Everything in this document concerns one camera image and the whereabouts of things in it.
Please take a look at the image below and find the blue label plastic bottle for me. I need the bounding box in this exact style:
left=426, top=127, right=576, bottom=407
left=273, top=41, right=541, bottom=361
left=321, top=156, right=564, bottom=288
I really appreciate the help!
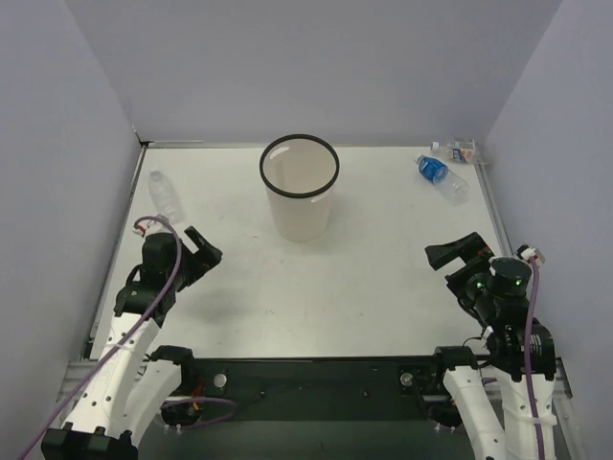
left=416, top=155, right=469, bottom=205

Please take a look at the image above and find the clear unlabelled plastic bottle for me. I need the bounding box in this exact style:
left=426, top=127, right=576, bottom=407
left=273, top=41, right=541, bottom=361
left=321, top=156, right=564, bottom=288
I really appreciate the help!
left=148, top=169, right=184, bottom=224

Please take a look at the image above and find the white orange label plastic bottle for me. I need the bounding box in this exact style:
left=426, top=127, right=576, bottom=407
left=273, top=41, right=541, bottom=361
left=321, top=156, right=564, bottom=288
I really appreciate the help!
left=430, top=138, right=482, bottom=164

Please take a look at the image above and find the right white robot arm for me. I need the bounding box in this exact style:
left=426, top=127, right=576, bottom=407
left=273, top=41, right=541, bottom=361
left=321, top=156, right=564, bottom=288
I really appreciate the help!
left=424, top=232, right=557, bottom=459

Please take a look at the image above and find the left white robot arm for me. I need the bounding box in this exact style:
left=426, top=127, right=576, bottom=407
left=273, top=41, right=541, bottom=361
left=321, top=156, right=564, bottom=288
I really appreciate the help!
left=41, top=226, right=222, bottom=459

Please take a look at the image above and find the white bin with black rim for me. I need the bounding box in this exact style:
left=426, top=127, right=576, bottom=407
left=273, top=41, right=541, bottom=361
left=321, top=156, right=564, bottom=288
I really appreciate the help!
left=259, top=133, right=341, bottom=242

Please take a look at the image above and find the aluminium frame rail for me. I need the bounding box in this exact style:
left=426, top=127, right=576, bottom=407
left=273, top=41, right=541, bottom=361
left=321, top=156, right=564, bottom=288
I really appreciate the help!
left=475, top=165, right=514, bottom=257

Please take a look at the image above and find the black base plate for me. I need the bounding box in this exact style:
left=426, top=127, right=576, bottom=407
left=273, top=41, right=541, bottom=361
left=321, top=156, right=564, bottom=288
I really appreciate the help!
left=161, top=355, right=462, bottom=429

